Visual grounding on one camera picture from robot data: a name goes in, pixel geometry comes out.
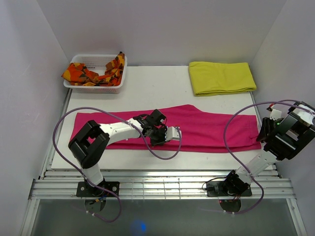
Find orange patterned trousers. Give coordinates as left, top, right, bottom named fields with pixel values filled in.
left=61, top=51, right=125, bottom=87

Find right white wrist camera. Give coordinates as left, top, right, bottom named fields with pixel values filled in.
left=266, top=103, right=282, bottom=121

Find pink trousers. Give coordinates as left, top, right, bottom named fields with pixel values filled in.
left=70, top=105, right=261, bottom=153

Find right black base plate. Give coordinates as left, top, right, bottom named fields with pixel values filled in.
left=203, top=181, right=252, bottom=197

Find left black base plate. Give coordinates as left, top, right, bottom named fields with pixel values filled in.
left=76, top=181, right=120, bottom=198

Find folded yellow trousers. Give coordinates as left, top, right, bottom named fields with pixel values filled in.
left=188, top=61, right=257, bottom=96

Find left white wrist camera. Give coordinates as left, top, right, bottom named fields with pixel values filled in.
left=165, top=126, right=182, bottom=142

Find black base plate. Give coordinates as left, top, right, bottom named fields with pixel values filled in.
left=76, top=181, right=120, bottom=198
left=203, top=181, right=252, bottom=197

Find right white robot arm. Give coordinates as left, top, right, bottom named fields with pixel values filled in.
left=220, top=100, right=315, bottom=196

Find aluminium frame rail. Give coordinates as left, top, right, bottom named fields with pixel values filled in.
left=22, top=166, right=307, bottom=236

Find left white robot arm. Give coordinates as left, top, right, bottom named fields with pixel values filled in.
left=68, top=109, right=179, bottom=197

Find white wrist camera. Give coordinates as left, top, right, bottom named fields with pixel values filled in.
left=266, top=103, right=282, bottom=121
left=165, top=126, right=182, bottom=142

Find white plastic basket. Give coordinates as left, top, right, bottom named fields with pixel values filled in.
left=63, top=54, right=128, bottom=95

